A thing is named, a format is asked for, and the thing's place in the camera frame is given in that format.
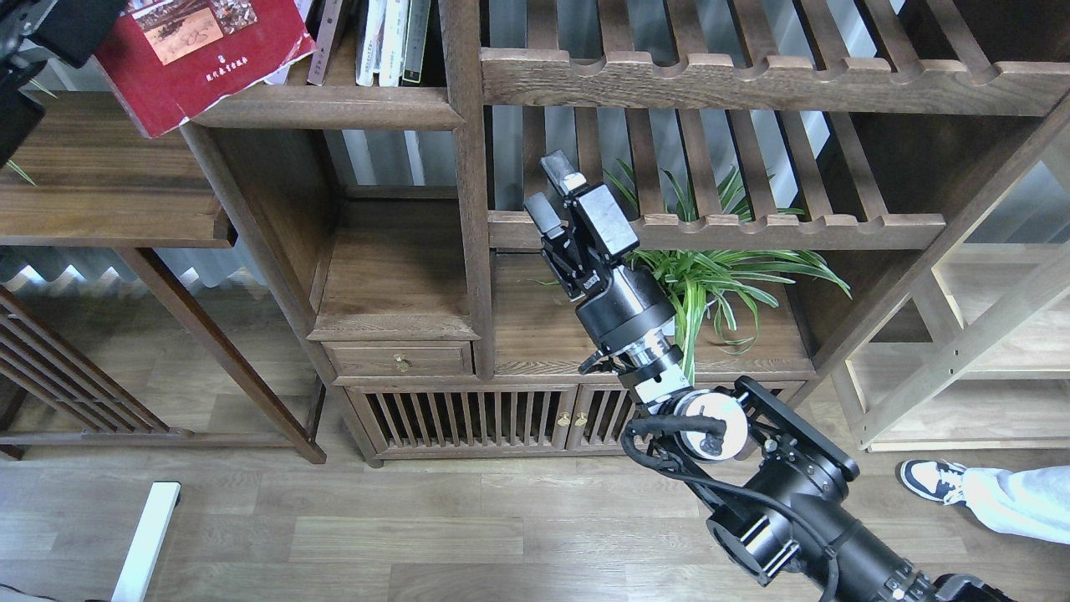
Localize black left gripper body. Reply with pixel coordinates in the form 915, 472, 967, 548
1, 1, 125, 161

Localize white lavender paperback book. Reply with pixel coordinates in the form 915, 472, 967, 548
263, 64, 290, 84

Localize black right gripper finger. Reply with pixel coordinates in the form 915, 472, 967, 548
523, 192, 564, 240
540, 150, 589, 197

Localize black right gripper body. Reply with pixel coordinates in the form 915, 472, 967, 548
542, 184, 676, 357

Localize green leaf at left edge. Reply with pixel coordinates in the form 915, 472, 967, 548
4, 79, 58, 188

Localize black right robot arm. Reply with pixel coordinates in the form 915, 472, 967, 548
524, 151, 1006, 601

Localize dark green upright book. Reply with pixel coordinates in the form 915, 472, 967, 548
399, 0, 432, 84

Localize white upright book middle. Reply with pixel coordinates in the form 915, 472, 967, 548
378, 0, 410, 87

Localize red paperback book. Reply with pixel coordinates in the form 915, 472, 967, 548
94, 1, 316, 138

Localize white floor stand leg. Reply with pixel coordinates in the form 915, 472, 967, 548
110, 481, 182, 601

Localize blue white sneaker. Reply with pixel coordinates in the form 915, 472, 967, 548
895, 460, 967, 506

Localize white upright book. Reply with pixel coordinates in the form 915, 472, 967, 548
354, 0, 386, 84
378, 0, 410, 87

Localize maroon book Chinese characters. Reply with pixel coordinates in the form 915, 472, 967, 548
306, 0, 352, 84

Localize dark wooden bookshelf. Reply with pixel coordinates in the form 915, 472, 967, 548
107, 0, 1070, 466

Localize light wooden shelf frame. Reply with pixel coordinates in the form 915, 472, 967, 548
832, 126, 1069, 452

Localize white upright book left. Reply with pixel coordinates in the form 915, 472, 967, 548
354, 0, 386, 84

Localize green spider plant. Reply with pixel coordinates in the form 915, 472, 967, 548
535, 159, 852, 385

